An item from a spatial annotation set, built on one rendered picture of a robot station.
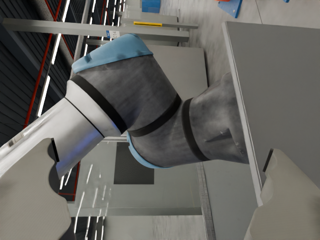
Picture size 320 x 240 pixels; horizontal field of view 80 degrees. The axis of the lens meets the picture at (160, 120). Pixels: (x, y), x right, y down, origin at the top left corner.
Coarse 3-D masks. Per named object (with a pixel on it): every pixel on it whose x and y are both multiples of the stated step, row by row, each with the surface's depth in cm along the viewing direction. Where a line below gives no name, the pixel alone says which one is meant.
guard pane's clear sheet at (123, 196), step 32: (96, 160) 122; (128, 160) 124; (64, 192) 109; (96, 192) 110; (128, 192) 112; (160, 192) 114; (192, 192) 115; (96, 224) 101; (128, 224) 102; (160, 224) 103; (192, 224) 105
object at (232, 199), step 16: (208, 160) 128; (224, 160) 129; (208, 176) 121; (224, 176) 122; (240, 176) 123; (208, 192) 115; (224, 192) 116; (240, 192) 117; (224, 208) 110; (240, 208) 111; (224, 224) 105; (240, 224) 106
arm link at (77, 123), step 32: (96, 64) 26; (128, 64) 27; (96, 96) 26; (128, 96) 27; (160, 96) 30; (32, 128) 25; (64, 128) 25; (96, 128) 27; (128, 128) 32; (0, 160) 23; (64, 160) 26
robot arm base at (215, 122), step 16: (224, 80) 27; (208, 96) 28; (224, 96) 25; (192, 112) 30; (208, 112) 27; (224, 112) 25; (192, 128) 30; (208, 128) 27; (224, 128) 25; (240, 128) 24; (192, 144) 30; (208, 144) 29; (224, 144) 27; (240, 144) 25; (240, 160) 27
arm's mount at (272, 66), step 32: (224, 32) 26; (256, 32) 26; (288, 32) 26; (256, 64) 23; (288, 64) 24; (256, 96) 21; (288, 96) 22; (256, 128) 20; (288, 128) 20; (256, 160) 18; (256, 192) 17
